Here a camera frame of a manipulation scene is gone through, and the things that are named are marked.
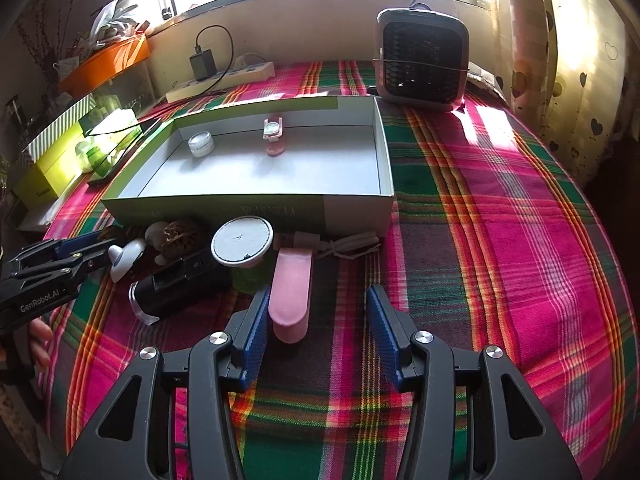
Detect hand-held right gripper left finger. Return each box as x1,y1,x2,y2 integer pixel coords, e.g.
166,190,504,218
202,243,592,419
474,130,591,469
60,287,273,480

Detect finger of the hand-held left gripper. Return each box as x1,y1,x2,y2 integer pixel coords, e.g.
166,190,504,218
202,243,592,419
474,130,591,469
11,241,123,283
10,231,115,268

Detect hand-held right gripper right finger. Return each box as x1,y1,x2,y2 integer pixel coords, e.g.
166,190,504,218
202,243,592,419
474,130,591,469
366,285,583,480

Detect white panda toy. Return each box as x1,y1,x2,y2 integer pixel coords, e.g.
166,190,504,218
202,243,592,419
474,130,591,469
107,238,147,283

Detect black stapler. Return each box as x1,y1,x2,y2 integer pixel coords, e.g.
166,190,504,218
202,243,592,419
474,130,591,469
129,247,233,326

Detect brown walnut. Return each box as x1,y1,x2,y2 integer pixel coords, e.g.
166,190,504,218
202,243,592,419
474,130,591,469
160,218,198,261

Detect green and white cardboard box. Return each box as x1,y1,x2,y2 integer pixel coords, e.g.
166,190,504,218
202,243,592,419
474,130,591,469
101,94,396,241

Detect person's left hand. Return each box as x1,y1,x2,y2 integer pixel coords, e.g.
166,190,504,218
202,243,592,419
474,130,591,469
25,317,54,368

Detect small white round object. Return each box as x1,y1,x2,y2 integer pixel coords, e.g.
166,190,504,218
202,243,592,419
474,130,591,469
145,221,170,251

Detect yellow-green box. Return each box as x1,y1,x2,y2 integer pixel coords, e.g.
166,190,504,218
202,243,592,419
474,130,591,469
14,125,93,208

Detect green tissue pack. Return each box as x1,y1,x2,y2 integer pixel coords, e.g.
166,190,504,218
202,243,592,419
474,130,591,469
75,109,143,173

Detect striped box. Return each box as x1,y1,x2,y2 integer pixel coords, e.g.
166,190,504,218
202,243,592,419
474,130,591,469
27,95,96,161

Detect plaid cloth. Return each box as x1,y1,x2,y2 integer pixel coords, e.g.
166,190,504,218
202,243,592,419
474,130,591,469
42,60,628,480

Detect small clear jar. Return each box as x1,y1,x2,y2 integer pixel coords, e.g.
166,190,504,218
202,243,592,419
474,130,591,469
188,131,216,157

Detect orange tray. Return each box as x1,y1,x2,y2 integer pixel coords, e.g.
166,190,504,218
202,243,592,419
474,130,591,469
59,35,151,95

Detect pink clip with glass lens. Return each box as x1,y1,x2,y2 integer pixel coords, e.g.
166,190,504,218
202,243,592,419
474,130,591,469
262,116,287,157

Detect black charger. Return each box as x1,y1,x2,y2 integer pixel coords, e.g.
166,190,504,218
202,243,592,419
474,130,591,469
189,45,217,82

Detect white power strip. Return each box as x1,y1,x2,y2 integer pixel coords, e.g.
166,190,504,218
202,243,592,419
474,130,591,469
166,61,276,103

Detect clear plastic bag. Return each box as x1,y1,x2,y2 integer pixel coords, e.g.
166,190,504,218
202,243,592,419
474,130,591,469
87,0,140,43

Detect grey portable heater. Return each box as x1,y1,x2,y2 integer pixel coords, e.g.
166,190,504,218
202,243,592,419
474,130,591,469
374,5,471,107

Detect heart print curtain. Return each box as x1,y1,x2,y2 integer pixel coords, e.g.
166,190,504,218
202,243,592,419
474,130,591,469
480,0,636,186

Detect white usb cable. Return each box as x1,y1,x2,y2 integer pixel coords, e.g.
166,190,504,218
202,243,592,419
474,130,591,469
292,231,381,261

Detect black charger cable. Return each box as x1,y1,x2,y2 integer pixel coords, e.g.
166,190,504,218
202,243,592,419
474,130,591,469
195,25,236,93

